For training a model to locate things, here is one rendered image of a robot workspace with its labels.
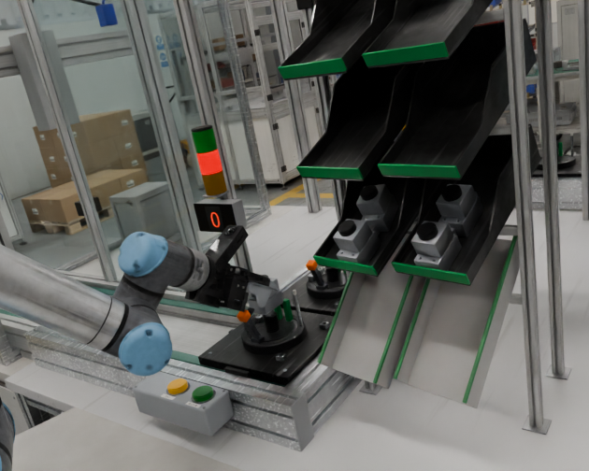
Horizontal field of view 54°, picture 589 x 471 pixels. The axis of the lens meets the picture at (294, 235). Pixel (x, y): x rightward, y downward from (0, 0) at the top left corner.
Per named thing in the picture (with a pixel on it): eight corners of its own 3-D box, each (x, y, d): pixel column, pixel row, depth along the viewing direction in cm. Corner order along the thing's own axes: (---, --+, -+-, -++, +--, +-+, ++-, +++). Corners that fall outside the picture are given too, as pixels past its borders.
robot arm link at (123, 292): (97, 350, 90) (129, 288, 90) (91, 323, 100) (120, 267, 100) (143, 365, 94) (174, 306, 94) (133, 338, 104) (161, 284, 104)
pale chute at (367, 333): (389, 389, 97) (375, 383, 94) (331, 368, 107) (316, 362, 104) (440, 238, 104) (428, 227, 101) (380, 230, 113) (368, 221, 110)
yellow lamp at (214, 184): (217, 195, 133) (212, 175, 131) (202, 195, 136) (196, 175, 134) (231, 189, 137) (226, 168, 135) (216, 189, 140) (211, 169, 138)
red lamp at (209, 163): (212, 175, 131) (208, 153, 130) (196, 175, 134) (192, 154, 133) (226, 168, 135) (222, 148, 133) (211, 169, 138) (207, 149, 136)
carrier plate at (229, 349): (289, 387, 110) (287, 377, 110) (199, 364, 124) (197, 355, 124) (351, 326, 128) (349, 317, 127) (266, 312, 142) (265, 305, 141)
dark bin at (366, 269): (378, 278, 93) (359, 246, 88) (318, 265, 102) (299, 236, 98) (453, 162, 105) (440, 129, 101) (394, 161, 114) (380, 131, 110)
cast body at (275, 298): (265, 315, 119) (260, 284, 117) (250, 312, 122) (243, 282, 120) (289, 298, 126) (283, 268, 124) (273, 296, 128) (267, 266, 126)
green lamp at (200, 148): (208, 153, 130) (202, 132, 128) (192, 154, 133) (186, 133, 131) (222, 148, 133) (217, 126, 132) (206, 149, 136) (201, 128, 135)
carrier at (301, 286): (353, 322, 129) (345, 271, 125) (269, 309, 143) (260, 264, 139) (400, 278, 147) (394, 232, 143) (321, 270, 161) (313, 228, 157)
